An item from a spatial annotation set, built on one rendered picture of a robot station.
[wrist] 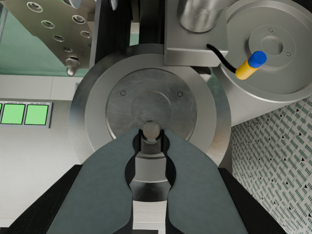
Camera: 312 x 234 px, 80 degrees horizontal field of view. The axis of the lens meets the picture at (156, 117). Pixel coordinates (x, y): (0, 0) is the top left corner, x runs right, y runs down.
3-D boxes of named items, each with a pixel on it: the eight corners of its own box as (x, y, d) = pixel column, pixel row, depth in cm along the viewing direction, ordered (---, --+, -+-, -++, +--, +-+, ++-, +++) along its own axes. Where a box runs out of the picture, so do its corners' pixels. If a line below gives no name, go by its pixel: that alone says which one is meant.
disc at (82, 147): (226, 44, 19) (238, 203, 16) (224, 47, 19) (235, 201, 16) (77, 40, 18) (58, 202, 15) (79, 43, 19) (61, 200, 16)
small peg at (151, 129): (157, 145, 12) (136, 136, 12) (155, 147, 14) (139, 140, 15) (165, 124, 12) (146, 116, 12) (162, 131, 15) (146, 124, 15)
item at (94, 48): (108, -73, 22) (93, 70, 18) (129, 44, 45) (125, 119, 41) (104, -73, 22) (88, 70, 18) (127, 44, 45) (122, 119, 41)
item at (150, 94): (196, 68, 16) (199, 157, 14) (191, 77, 18) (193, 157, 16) (107, 65, 16) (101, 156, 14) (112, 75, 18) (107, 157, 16)
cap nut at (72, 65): (76, 58, 51) (74, 74, 50) (81, 65, 54) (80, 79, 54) (63, 58, 51) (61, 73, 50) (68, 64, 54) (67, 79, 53)
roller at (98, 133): (213, 54, 18) (221, 183, 15) (176, 115, 43) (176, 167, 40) (90, 51, 17) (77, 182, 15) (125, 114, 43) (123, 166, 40)
